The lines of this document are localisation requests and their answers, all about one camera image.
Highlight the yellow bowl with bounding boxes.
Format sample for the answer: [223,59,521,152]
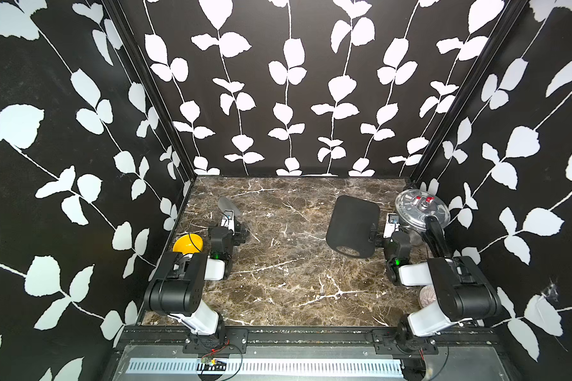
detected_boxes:
[173,233,203,255]

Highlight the black cutting board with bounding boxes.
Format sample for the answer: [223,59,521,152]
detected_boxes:
[326,195,381,259]

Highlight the steel knife black handle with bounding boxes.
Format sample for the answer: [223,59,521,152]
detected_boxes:
[218,196,242,227]

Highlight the pink seashell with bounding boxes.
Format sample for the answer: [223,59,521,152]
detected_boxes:
[419,285,437,308]

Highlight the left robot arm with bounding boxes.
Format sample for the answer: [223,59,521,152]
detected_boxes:
[144,207,249,340]

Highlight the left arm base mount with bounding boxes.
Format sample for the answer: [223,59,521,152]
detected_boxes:
[182,327,249,356]

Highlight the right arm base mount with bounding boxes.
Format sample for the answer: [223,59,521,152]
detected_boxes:
[371,327,439,357]

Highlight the white perforated rail strip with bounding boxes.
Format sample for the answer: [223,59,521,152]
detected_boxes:
[125,358,404,379]

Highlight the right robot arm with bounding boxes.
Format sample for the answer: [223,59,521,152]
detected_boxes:
[370,214,501,341]

